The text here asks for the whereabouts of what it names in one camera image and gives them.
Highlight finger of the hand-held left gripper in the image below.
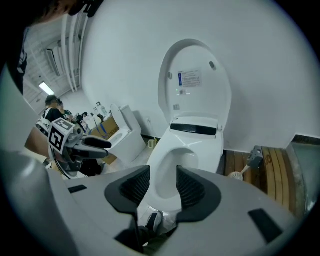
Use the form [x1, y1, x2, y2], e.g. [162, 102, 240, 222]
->
[82, 136, 113, 150]
[72, 146, 110, 160]

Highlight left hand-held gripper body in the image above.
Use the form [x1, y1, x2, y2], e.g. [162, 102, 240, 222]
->
[47, 117, 86, 177]

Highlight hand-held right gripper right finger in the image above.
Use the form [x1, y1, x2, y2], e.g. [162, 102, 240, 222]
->
[147, 164, 302, 256]

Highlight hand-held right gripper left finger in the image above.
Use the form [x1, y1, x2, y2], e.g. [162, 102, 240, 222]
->
[46, 164, 152, 256]

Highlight person's left forearm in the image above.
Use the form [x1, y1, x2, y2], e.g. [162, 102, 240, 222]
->
[24, 127, 51, 157]

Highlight small white toilet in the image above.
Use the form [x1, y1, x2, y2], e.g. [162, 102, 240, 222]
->
[109, 103, 147, 163]

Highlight white smart toilet bowl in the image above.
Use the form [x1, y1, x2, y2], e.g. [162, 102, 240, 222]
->
[137, 111, 226, 235]

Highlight white toilet lid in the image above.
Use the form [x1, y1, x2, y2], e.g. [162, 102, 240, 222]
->
[157, 38, 232, 133]

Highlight brown cardboard box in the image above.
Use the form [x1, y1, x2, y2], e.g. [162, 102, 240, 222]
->
[88, 116, 121, 166]

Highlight ceiling light panel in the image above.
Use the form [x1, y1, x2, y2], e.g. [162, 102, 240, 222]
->
[38, 81, 52, 96]

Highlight wooden slat platform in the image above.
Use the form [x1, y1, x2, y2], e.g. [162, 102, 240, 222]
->
[222, 146, 298, 216]

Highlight person's dark green trousers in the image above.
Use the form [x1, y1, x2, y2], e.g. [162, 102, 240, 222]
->
[136, 226, 178, 253]

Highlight ceiling air conditioner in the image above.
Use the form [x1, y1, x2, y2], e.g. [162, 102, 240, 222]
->
[46, 47, 62, 77]

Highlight person's black shirt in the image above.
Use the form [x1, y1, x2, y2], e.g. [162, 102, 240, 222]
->
[6, 24, 30, 96]

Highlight white ceiling pipes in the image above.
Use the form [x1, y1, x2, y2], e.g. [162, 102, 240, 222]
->
[61, 14, 88, 93]

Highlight teal metal platform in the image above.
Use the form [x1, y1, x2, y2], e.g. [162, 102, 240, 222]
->
[287, 134, 320, 218]

